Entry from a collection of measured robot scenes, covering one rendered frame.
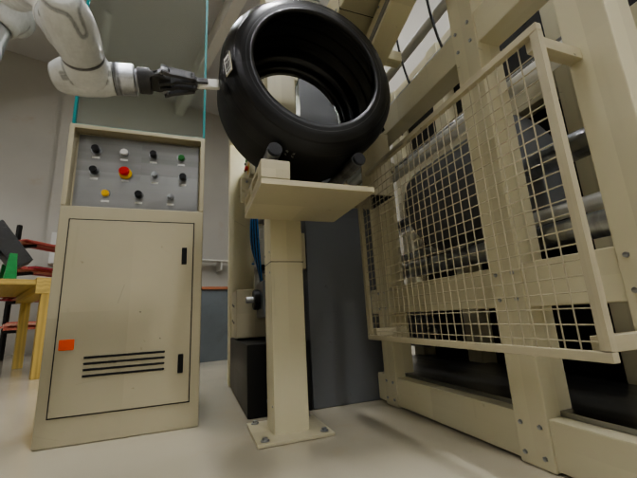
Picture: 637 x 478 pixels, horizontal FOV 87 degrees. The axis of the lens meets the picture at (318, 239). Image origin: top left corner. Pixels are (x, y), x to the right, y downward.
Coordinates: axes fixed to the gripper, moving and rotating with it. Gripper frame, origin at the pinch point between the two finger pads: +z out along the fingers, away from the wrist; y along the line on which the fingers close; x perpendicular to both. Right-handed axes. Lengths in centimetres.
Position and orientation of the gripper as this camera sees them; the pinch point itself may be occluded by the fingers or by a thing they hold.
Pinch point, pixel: (208, 83)
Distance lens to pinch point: 124.7
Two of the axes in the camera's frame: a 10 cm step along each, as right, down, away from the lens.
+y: -3.3, 2.3, 9.2
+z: 9.3, -1.1, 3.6
